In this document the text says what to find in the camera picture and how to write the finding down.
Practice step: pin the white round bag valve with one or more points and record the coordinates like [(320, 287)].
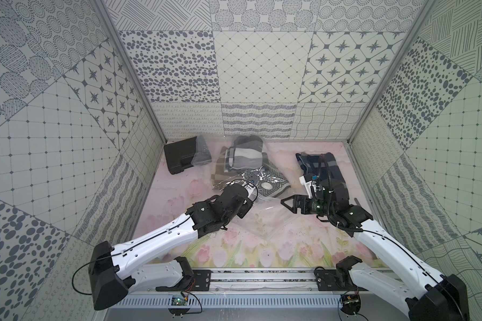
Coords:
[(267, 186)]

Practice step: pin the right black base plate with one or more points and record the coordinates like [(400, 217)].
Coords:
[(332, 280)]

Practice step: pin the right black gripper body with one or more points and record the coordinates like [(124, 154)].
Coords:
[(318, 206)]

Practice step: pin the black white chevron knit blanket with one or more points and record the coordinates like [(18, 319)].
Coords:
[(275, 178)]

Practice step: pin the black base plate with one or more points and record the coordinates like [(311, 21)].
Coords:
[(332, 280), (199, 282)]

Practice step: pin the navy plaid blanket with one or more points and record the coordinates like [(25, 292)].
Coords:
[(324, 166)]

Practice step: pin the grey white checked blanket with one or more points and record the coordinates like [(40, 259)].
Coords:
[(246, 153)]

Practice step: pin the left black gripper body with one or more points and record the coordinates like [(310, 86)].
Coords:
[(245, 196)]

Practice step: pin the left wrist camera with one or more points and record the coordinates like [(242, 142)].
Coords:
[(251, 189)]

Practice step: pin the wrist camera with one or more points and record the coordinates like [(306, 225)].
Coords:
[(309, 182), (251, 189)]

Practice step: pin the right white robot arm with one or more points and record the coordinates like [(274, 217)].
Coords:
[(446, 297)]

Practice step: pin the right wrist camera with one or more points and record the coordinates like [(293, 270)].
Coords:
[(309, 182)]

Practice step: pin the aluminium mounting rail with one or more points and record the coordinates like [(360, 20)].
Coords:
[(265, 279)]

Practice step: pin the right black circuit module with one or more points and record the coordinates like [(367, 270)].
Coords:
[(350, 304)]

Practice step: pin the left green circuit board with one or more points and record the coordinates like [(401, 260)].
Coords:
[(179, 301)]

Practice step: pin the clear plastic vacuum bag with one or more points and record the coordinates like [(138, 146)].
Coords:
[(267, 217)]

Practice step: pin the black plastic case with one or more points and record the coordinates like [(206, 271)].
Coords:
[(187, 153)]

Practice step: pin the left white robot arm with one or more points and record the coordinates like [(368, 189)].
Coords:
[(198, 221)]

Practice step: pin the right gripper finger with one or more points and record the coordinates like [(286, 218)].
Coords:
[(295, 200), (299, 209)]

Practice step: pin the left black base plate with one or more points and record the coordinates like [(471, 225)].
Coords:
[(199, 282)]

